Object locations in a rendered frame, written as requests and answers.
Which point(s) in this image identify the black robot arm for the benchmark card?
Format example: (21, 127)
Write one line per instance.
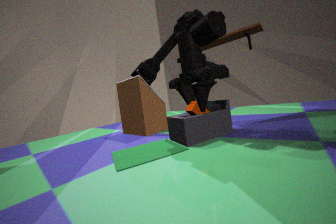
(193, 31)

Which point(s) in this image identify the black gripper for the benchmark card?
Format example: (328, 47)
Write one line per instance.
(193, 71)

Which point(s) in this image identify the orange l-shaped part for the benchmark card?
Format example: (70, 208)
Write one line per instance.
(193, 109)

